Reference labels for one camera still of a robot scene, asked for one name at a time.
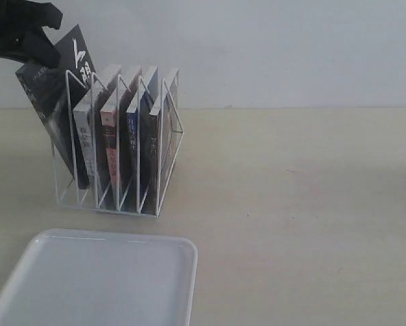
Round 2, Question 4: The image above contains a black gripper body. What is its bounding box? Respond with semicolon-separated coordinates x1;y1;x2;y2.
0;1;63;63

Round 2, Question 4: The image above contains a black book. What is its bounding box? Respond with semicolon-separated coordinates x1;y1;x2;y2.
16;24;95;189

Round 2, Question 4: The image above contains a pink red book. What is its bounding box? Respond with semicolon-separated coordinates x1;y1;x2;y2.
100;65;142;193

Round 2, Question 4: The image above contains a blue moon book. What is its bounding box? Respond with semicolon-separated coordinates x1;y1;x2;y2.
126;66;159;201

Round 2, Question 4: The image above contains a grey white book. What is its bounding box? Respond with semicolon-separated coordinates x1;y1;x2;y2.
73;64;122;177

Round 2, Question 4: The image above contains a dark brown book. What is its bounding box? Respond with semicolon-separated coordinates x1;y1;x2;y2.
149;67;179;215

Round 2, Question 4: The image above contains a white plastic tray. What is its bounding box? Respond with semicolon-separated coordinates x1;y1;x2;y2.
0;229;198;325

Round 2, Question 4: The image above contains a white wire book rack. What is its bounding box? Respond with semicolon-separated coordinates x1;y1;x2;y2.
54;65;184;217

